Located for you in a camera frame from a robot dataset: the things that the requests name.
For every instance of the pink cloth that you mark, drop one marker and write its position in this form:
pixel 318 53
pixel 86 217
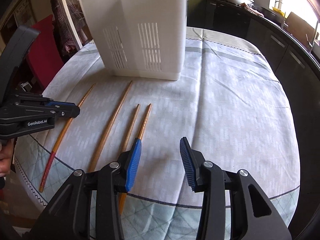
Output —
pixel 252 10

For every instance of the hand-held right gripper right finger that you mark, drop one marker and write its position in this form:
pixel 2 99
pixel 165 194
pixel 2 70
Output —
pixel 188 165

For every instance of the long plain brown chopstick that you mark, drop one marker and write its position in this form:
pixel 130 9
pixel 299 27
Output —
pixel 110 127

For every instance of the pale blue patterned tablecloth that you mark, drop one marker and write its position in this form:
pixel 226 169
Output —
pixel 225 117

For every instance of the person's left hand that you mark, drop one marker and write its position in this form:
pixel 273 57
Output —
pixel 5 163

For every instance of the wooden cutting board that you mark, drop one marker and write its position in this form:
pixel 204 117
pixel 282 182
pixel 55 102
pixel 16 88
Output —
pixel 298 22

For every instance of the short plain brown chopstick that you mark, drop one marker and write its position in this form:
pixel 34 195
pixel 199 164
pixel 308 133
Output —
pixel 131 127

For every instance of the checked hanging apron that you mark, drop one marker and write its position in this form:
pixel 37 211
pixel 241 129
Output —
pixel 62 17

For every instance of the red upholstered chair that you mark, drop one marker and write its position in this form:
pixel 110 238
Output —
pixel 47 45

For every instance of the tall chrome faucet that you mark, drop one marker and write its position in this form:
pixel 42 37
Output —
pixel 315 36

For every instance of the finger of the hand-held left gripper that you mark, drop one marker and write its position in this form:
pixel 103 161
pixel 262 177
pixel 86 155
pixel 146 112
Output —
pixel 71 112
pixel 58 104

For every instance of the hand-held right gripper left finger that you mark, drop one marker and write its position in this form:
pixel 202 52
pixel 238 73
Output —
pixel 133 165

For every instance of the white plastic utensil holder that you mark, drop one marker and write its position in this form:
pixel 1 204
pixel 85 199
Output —
pixel 150 5

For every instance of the yellow windowsill object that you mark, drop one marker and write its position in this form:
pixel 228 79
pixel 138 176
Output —
pixel 278 11

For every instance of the ringed-tip brown chopstick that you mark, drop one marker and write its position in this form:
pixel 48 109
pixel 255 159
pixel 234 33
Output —
pixel 145 120

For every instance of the pale wall poster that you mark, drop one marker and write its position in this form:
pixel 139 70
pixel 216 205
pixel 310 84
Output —
pixel 23 12

